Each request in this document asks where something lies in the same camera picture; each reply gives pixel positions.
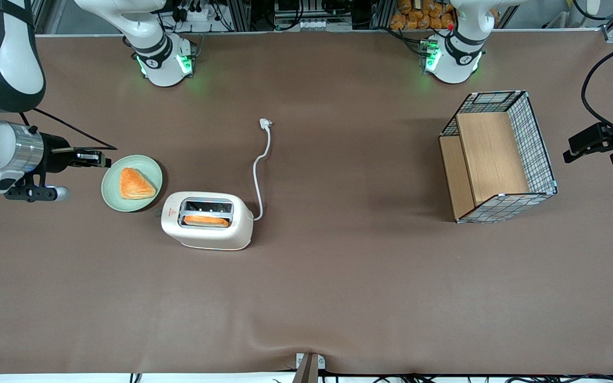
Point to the white two-slot toaster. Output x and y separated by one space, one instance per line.
208 229

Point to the triangular golden pastry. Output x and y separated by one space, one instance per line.
135 185

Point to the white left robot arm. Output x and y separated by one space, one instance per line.
455 56

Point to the power strip with black plugs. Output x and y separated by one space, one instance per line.
196 13

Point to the bag of brown bread rolls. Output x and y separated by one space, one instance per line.
423 15

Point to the pale green round plate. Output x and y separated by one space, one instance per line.
112 191

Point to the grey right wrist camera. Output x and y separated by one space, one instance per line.
38 192

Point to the orange toast slice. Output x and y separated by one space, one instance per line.
206 220

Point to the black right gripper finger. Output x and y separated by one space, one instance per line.
92 155
93 163

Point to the metal mount bracket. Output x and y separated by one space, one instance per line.
309 367

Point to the white multi-socket strip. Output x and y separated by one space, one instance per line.
323 25

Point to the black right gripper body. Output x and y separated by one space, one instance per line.
55 152

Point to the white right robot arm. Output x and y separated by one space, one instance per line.
3 58

